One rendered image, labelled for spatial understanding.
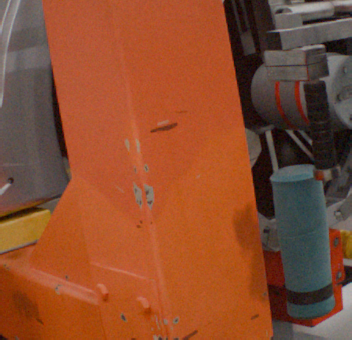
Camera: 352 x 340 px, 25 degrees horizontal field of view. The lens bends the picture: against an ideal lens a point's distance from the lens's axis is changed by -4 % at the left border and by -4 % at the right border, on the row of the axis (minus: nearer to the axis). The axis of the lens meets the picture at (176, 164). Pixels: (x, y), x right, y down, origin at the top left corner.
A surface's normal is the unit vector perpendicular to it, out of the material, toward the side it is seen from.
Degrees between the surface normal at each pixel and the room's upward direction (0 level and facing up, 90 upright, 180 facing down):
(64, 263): 90
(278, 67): 90
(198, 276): 90
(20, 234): 90
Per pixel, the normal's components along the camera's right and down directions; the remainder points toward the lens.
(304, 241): -0.11, 0.24
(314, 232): 0.32, 0.12
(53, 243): -0.78, 0.25
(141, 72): 0.61, 0.05
